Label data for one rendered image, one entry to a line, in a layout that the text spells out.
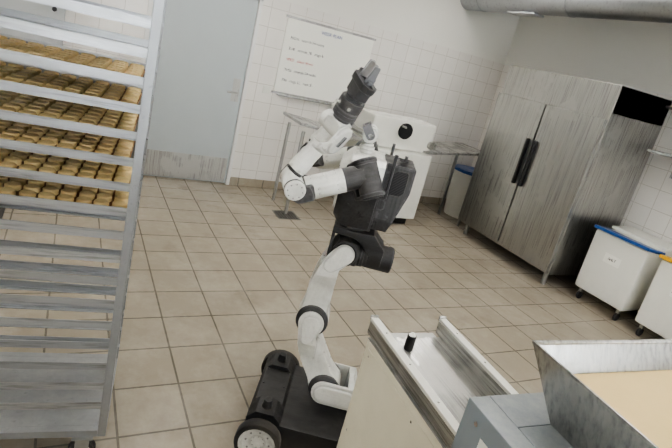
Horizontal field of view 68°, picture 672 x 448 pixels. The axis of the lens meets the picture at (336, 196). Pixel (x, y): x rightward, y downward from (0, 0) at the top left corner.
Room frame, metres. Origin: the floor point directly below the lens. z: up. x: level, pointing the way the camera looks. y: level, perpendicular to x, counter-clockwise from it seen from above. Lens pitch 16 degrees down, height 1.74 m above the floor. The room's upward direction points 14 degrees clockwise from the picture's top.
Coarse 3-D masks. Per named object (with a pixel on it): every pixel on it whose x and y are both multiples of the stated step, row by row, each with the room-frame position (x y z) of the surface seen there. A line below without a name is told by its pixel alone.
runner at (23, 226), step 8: (0, 224) 1.47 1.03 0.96; (8, 224) 1.48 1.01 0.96; (16, 224) 1.48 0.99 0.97; (24, 224) 1.49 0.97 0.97; (32, 224) 1.50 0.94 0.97; (40, 224) 1.51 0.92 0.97; (48, 224) 1.52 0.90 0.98; (48, 232) 1.52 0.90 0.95; (56, 232) 1.53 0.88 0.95; (64, 232) 1.53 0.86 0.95; (72, 232) 1.54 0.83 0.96; (80, 232) 1.55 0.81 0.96; (88, 232) 1.56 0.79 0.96; (96, 232) 1.57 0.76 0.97; (104, 232) 1.58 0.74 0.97; (112, 232) 1.59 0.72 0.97; (120, 232) 1.60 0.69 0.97
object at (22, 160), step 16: (0, 160) 1.56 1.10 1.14; (16, 160) 1.56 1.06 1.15; (32, 160) 1.60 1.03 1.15; (48, 160) 1.65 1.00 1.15; (64, 160) 1.73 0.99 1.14; (80, 160) 1.74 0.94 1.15; (80, 176) 1.58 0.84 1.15; (96, 176) 1.61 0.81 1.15; (112, 176) 1.68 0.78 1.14; (128, 176) 1.69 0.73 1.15
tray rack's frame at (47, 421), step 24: (0, 360) 1.81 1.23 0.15; (24, 360) 1.84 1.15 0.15; (48, 360) 1.88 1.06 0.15; (72, 360) 1.92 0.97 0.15; (96, 360) 1.95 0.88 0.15; (0, 432) 1.46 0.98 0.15; (24, 432) 1.48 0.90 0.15; (48, 432) 1.51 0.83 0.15; (72, 432) 1.54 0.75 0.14; (96, 432) 1.57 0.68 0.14
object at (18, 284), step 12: (0, 288) 1.80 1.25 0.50; (12, 288) 1.82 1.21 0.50; (24, 288) 1.84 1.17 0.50; (36, 288) 1.86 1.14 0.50; (48, 288) 1.88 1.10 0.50; (60, 288) 1.90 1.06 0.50; (72, 288) 1.92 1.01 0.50; (84, 288) 1.94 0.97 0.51; (96, 288) 1.96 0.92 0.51; (108, 288) 1.97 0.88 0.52
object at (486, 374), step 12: (444, 324) 1.67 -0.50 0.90; (444, 336) 1.66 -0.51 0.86; (456, 336) 1.60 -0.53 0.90; (456, 348) 1.59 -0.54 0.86; (468, 348) 1.54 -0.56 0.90; (468, 360) 1.52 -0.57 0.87; (480, 360) 1.48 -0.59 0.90; (480, 372) 1.46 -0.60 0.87; (492, 372) 1.43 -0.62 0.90; (492, 384) 1.41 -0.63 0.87; (504, 384) 1.38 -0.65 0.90
